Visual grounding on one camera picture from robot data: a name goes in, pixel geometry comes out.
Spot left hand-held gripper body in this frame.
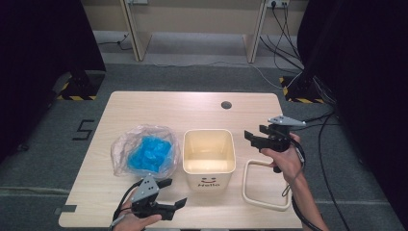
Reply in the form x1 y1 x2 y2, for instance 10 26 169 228
130 174 176 221

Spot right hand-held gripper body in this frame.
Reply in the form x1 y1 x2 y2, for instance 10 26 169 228
258 115 307 153

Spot white smiley trash bin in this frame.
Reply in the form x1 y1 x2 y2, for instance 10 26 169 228
182 128 237 193

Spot clear plastic trash bag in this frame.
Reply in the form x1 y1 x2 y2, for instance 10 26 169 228
110 124 181 180

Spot person's right hand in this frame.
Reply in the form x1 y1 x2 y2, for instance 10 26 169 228
260 133 304 186

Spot person's left hand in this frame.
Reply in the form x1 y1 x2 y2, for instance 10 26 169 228
112 196 163 231

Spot crumpled blue plastic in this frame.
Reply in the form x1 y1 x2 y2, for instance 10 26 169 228
127 136 173 173

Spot black hazard-striped stand base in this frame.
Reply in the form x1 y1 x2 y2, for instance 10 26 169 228
57 70 106 101
278 75 325 104

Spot grey tape strip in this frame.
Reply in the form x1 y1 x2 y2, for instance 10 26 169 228
53 204 78 216

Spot beige desk leg panel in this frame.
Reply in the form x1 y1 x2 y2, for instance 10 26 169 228
119 0 152 63
242 0 268 64

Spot black curtain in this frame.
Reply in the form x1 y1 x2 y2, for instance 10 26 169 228
297 0 408 222
0 0 107 162

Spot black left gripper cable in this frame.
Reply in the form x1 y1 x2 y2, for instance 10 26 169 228
110 179 143 230

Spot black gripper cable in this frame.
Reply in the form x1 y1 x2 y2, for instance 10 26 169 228
275 128 317 231
110 179 143 230

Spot thick black floor cables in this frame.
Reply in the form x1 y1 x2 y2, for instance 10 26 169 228
302 110 350 231

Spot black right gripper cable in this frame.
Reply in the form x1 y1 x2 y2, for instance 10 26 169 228
275 128 317 231

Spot white floor cable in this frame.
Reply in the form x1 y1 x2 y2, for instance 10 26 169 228
153 61 283 90

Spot black wall outlet cables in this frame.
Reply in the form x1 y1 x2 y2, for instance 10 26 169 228
259 3 304 75

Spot white wall outlet with plugs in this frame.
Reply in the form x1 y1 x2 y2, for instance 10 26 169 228
266 0 290 8

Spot thin black floor cable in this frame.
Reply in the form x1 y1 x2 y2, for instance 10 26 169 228
96 33 133 51

